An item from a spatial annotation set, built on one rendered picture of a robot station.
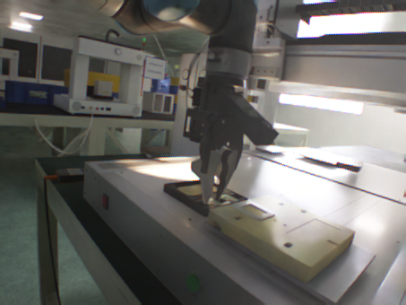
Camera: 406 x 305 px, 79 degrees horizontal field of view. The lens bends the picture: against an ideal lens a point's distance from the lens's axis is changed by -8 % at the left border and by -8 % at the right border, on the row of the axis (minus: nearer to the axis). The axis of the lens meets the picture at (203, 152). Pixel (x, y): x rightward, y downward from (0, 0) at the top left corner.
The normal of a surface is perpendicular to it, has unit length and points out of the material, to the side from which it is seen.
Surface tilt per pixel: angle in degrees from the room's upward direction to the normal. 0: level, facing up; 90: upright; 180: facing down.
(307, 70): 90
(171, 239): 90
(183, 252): 90
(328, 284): 0
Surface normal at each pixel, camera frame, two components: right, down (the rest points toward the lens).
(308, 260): 0.15, -0.97
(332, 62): -0.73, 0.03
